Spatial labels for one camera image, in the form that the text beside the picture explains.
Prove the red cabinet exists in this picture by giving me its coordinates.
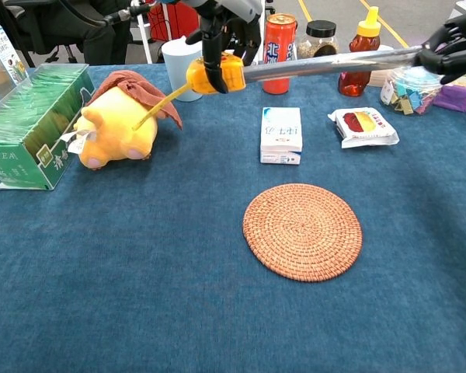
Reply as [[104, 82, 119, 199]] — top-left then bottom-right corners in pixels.
[[145, 2, 202, 43]]

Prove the person's white red sneaker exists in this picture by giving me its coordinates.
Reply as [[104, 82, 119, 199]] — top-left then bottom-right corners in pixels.
[[23, 0, 133, 65]]

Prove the clear green tea box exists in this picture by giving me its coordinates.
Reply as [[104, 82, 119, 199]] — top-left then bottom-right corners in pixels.
[[0, 63, 97, 191]]

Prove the clear tub of coloured clips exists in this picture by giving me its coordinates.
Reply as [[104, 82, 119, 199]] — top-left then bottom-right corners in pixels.
[[380, 64, 447, 116]]

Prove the white metal frame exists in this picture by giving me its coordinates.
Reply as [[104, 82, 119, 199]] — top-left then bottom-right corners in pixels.
[[130, 0, 155, 65]]

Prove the yellow plush toy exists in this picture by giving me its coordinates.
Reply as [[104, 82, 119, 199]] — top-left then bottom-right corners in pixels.
[[73, 85, 168, 171]]

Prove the cream white bowl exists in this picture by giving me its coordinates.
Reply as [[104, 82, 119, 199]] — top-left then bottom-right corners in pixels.
[[368, 44, 402, 88]]

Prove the clear tea bottle white cap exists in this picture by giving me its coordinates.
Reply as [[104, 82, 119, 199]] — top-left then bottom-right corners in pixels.
[[0, 15, 30, 82]]

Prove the white snack packet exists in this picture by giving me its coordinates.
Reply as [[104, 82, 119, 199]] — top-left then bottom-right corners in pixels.
[[328, 107, 401, 150]]

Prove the honey bear bottle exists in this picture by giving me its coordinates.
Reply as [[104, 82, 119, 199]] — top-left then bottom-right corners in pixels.
[[338, 6, 382, 97]]

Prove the blue table cloth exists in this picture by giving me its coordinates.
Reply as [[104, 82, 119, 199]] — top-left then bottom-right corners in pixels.
[[0, 58, 466, 373]]

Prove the black office chair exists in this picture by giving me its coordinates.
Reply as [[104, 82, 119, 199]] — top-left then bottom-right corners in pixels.
[[0, 0, 82, 69]]

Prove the purple box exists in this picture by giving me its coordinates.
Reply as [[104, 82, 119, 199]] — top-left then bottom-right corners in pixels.
[[433, 82, 466, 113]]

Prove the round woven coaster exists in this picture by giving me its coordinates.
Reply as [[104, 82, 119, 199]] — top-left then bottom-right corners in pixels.
[[242, 183, 363, 283]]

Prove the white blue carton box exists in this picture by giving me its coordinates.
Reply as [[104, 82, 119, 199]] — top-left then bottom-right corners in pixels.
[[259, 106, 304, 166]]

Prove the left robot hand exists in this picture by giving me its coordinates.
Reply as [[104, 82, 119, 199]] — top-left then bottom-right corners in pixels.
[[184, 0, 265, 94]]

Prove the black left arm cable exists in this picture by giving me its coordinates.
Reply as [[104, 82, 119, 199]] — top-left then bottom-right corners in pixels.
[[99, 2, 157, 27]]

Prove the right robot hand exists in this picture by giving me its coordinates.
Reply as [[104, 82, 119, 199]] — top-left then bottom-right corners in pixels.
[[413, 8, 466, 85]]

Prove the yellow tape measure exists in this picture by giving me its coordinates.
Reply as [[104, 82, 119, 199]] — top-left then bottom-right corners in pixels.
[[131, 45, 428, 131]]

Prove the light blue plastic cup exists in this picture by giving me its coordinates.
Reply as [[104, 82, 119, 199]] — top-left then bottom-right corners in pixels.
[[161, 35, 204, 103]]

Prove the brown cloth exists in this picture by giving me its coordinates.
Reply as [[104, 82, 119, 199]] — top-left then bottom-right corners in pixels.
[[85, 70, 184, 131]]

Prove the glass jar black lid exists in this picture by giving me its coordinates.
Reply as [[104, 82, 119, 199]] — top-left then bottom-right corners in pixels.
[[297, 19, 339, 62]]

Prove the orange soda can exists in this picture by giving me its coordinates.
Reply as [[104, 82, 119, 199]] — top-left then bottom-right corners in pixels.
[[262, 13, 298, 95]]

